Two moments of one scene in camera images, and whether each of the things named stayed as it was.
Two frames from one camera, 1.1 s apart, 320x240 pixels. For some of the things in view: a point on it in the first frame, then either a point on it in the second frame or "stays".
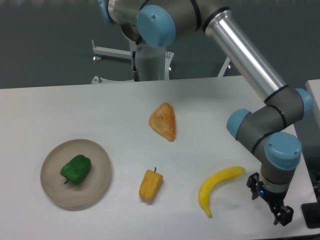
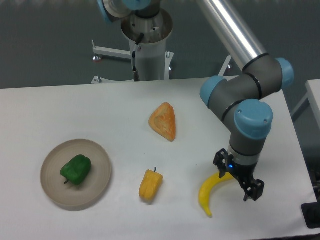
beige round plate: x=69 y=195 stays
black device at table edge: x=311 y=212 stays
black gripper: x=274 y=199 to x=244 y=173
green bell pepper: x=76 y=170 stays
